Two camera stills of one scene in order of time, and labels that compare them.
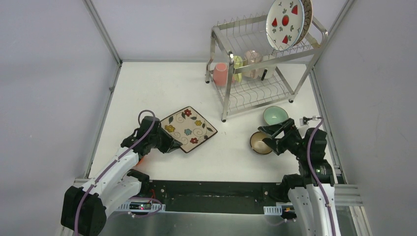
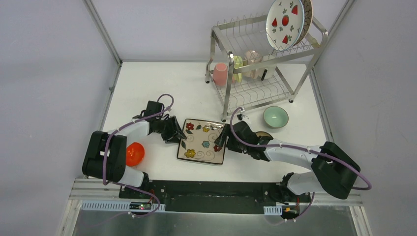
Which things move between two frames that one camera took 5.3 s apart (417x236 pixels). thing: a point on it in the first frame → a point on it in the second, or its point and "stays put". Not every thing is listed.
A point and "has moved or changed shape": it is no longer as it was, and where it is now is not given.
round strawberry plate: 284,23 stays put
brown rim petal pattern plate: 308,8 stays put
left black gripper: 164,143 → 171,128
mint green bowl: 275,114 stays put
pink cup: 220,74 stays put
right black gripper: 273,130 → 220,140
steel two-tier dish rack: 247,71 stays put
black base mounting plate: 196,195 stays put
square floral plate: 189,127 has moved or changed shape
